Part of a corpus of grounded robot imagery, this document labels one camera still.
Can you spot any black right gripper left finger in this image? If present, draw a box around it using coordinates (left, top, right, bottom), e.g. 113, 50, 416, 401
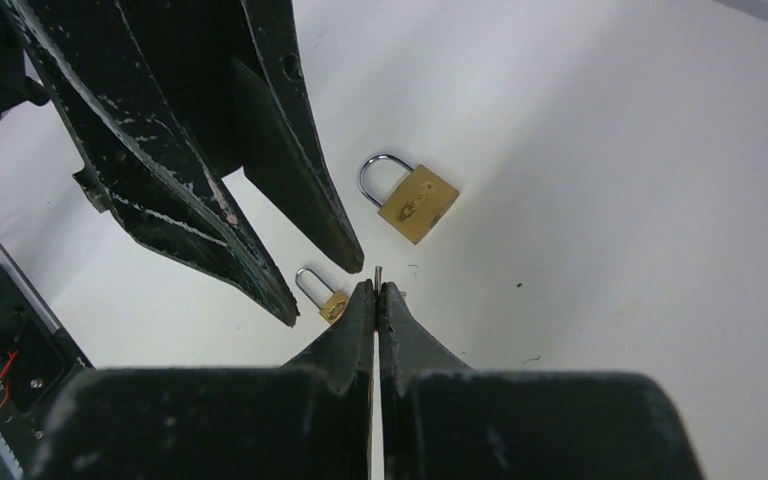
25, 280, 375, 479

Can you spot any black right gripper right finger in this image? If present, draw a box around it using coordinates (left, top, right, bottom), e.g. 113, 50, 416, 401
376, 282, 703, 479

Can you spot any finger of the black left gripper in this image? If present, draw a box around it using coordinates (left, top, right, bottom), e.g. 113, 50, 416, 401
230, 1, 364, 273
3, 1, 298, 326

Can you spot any large brass padlock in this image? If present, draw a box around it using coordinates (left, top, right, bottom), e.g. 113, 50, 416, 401
357, 153, 460, 245

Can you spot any silver key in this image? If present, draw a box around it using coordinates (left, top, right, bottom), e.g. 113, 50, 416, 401
373, 266, 383, 296

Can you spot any small brass padlock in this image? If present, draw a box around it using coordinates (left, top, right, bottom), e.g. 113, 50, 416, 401
294, 267, 350, 325

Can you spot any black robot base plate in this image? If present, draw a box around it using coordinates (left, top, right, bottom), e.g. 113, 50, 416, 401
0, 261, 92, 479

